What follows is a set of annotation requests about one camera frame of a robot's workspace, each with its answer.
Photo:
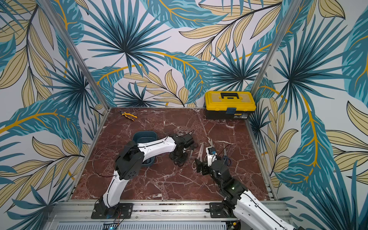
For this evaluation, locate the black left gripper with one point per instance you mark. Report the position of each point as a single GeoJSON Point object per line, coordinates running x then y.
{"type": "Point", "coordinates": [182, 159]}

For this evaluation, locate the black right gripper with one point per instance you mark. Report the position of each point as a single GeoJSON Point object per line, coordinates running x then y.
{"type": "Point", "coordinates": [203, 167]}

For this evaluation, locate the black handled scissors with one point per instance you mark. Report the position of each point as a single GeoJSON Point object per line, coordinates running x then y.
{"type": "Point", "coordinates": [190, 155]}

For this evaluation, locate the blue handled scissors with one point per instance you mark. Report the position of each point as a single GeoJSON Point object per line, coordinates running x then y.
{"type": "Point", "coordinates": [226, 158]}

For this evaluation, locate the beige handled scissors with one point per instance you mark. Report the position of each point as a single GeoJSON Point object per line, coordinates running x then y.
{"type": "Point", "coordinates": [199, 152]}

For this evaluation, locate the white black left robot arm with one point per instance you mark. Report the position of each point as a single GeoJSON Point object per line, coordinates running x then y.
{"type": "Point", "coordinates": [130, 160]}

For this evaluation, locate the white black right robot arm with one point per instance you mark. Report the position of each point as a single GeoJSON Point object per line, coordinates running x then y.
{"type": "Point", "coordinates": [239, 200]}

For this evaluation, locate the yellow black plastic toolbox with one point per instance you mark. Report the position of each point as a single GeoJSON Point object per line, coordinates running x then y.
{"type": "Point", "coordinates": [228, 105]}

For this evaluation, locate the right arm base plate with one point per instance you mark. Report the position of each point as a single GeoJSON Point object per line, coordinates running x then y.
{"type": "Point", "coordinates": [219, 210]}

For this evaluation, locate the yellow handled pliers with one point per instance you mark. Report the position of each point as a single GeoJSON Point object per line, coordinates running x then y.
{"type": "Point", "coordinates": [128, 115]}

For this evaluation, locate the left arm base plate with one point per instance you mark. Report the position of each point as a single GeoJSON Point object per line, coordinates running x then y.
{"type": "Point", "coordinates": [119, 211]}

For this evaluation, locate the aluminium mounting rail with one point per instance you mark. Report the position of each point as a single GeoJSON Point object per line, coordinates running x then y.
{"type": "Point", "coordinates": [153, 215]}

